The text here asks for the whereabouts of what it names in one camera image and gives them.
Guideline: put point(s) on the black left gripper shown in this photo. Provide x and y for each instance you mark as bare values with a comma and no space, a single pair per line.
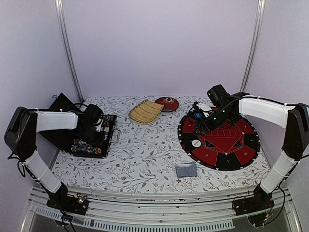
100,141

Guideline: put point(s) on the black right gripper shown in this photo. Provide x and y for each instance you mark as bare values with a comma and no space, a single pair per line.
208,126

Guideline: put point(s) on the blue small blind button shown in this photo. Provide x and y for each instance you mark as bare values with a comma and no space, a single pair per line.
197,115

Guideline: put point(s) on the white dealer button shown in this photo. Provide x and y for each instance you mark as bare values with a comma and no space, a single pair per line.
196,143

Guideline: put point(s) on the woven bamboo tray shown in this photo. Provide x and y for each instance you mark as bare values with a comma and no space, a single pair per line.
146,112

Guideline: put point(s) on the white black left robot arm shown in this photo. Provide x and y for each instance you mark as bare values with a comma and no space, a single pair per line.
25,124

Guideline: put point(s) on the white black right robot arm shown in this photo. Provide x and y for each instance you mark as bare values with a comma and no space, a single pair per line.
283,128

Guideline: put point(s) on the black poker set case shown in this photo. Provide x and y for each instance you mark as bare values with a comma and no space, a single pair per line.
64,138

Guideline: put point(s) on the round red black poker mat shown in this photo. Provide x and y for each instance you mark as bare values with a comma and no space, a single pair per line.
230,147

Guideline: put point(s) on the red floral round plate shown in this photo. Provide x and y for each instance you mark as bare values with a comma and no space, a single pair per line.
170,104

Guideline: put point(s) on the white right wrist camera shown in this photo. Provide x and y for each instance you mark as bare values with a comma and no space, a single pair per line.
202,107

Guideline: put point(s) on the aluminium frame post right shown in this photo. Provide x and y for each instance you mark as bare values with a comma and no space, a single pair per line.
254,43

